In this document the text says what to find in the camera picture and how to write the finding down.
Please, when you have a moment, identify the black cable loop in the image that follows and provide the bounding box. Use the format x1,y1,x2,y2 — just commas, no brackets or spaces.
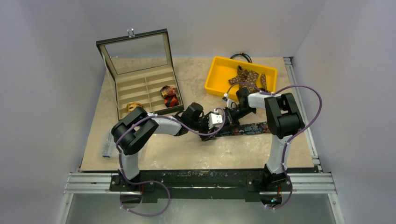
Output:
229,53,253,63

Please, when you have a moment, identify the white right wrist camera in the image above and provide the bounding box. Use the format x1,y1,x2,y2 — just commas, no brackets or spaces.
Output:
222,93,237,109

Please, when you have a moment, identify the brown floral tie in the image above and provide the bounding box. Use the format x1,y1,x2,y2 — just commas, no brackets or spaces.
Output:
228,66,268,93

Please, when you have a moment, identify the orange navy rolled tie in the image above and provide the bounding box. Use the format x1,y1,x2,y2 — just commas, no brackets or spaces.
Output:
160,85,179,108

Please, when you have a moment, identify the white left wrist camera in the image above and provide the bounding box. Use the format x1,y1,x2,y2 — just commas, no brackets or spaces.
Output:
208,113,224,129

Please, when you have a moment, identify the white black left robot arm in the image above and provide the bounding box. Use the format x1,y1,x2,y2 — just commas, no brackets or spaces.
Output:
111,103,225,191

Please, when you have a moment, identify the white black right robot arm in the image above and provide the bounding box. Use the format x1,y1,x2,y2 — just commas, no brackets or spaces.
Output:
227,88,305,190

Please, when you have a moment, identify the aluminium frame rail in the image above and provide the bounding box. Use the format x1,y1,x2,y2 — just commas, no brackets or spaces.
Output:
56,56,346,224

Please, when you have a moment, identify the yellow plastic tray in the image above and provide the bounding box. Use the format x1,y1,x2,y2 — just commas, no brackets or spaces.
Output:
205,56,277,99

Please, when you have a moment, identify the black mounting base rail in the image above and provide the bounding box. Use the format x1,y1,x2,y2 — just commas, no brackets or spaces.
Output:
109,168,291,206

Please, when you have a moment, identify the clear plastic screw box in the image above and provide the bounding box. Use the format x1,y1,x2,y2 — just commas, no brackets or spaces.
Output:
99,131,121,158

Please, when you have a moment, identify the navy floral tie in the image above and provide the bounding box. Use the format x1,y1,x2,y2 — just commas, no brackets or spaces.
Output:
215,122,270,137

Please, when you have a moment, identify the tan patterned rolled tie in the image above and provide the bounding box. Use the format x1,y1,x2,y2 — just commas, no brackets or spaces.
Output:
126,102,143,113

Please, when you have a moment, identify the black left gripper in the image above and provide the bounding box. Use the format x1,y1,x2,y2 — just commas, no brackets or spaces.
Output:
189,112,216,141

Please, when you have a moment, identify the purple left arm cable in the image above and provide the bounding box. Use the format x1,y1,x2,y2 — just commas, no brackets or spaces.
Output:
115,107,227,217

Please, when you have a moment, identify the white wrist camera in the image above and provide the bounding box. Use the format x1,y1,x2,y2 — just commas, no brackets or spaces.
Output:
222,93,237,109
208,113,224,129

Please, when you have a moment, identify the black tie storage box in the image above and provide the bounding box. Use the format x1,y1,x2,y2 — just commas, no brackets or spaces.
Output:
96,29,184,119

